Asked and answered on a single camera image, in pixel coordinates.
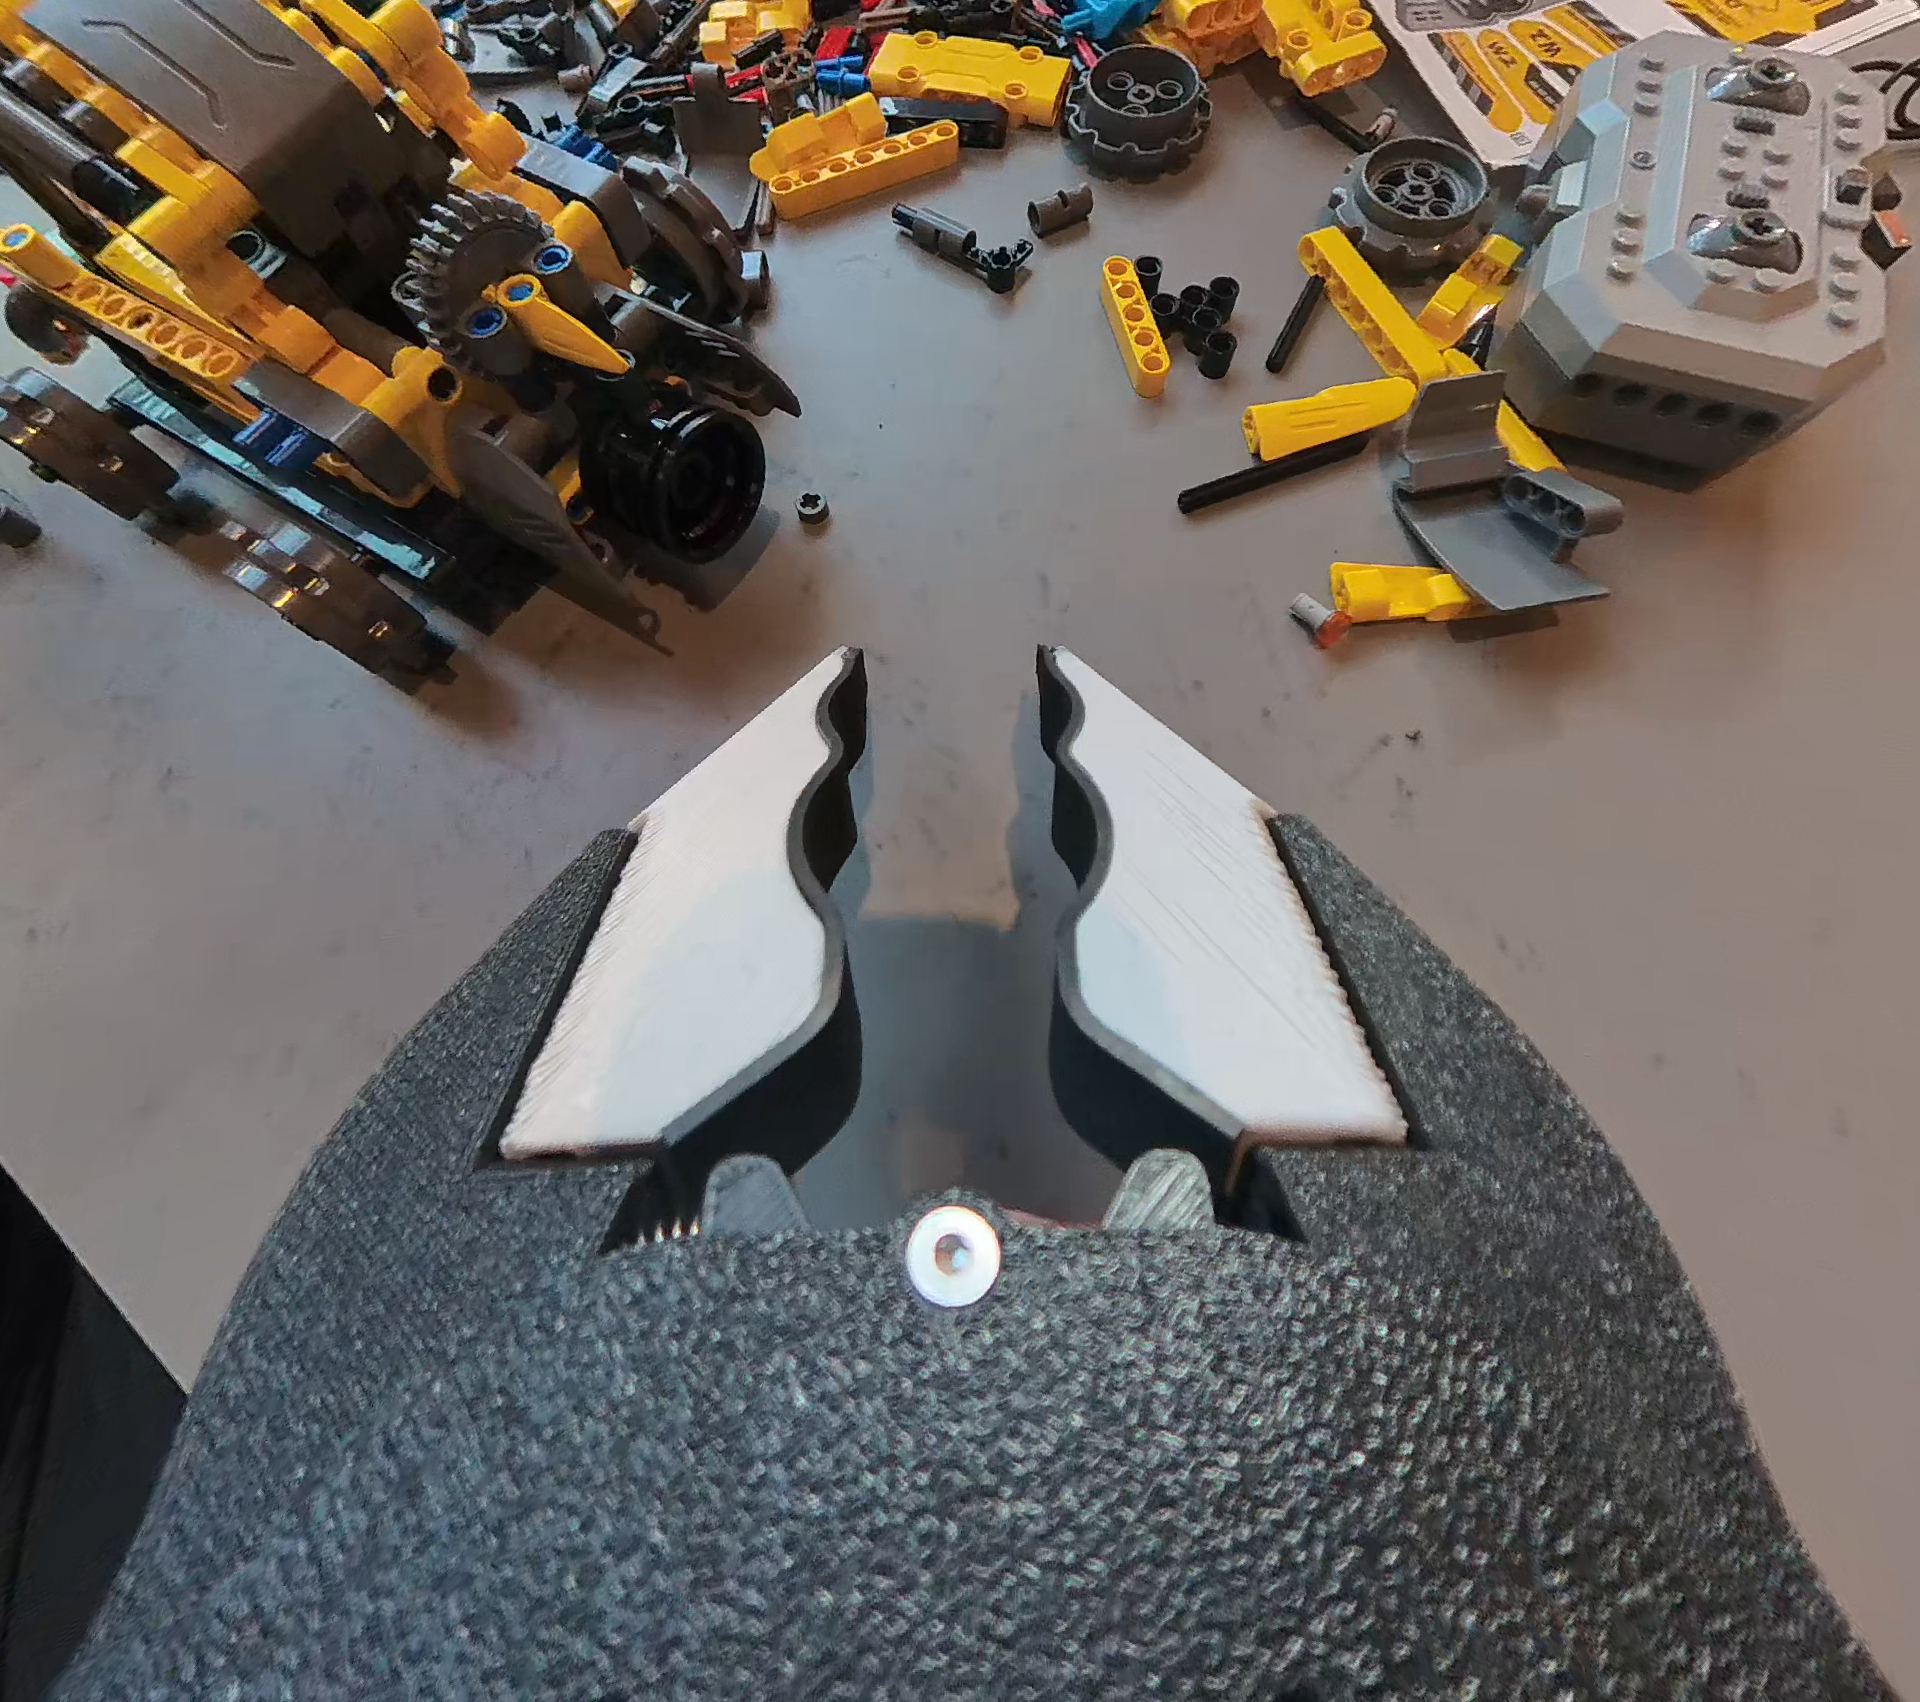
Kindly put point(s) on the long yellow holed beam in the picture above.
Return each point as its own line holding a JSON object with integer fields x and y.
{"x": 1365, "y": 301}

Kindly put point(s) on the long black axle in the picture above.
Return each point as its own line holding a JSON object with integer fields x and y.
{"x": 1290, "y": 485}

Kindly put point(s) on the small grey connector piece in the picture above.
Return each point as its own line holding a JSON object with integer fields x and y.
{"x": 1062, "y": 209}

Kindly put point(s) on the yellow toy brick vehicle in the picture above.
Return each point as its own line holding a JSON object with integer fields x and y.
{"x": 225, "y": 156}

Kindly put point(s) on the yellow wedge panel piece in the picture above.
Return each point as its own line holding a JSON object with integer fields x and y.
{"x": 1328, "y": 414}

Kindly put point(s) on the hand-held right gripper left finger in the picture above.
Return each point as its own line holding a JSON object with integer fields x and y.
{"x": 691, "y": 967}

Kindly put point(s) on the grey curved panel piece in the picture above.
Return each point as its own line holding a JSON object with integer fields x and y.
{"x": 1478, "y": 502}

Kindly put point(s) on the short black axle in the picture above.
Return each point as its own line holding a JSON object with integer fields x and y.
{"x": 1297, "y": 323}

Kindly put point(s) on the black clip connector piece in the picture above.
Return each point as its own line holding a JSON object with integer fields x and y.
{"x": 945, "y": 232}

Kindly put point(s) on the person's dark clothing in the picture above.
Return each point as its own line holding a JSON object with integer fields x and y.
{"x": 61, "y": 1507}

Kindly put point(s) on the cluster of black connectors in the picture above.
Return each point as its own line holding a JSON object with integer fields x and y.
{"x": 1192, "y": 315}

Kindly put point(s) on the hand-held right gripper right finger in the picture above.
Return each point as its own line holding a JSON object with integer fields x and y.
{"x": 1215, "y": 967}

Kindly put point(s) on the grey desk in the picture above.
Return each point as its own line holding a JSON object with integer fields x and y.
{"x": 1351, "y": 833}

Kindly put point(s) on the yellow angled brick piece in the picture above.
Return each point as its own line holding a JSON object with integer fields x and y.
{"x": 1472, "y": 284}

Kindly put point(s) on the grey toy control hub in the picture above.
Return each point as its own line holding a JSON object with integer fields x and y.
{"x": 1681, "y": 276}

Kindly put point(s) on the yellow piece with orange tip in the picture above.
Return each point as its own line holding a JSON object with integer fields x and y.
{"x": 1395, "y": 594}

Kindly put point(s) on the short yellow holed beam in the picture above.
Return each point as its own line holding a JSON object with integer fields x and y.
{"x": 1136, "y": 324}

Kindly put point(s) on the grey toy wheel hub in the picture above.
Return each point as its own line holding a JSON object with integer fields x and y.
{"x": 1414, "y": 199}
{"x": 1136, "y": 109}

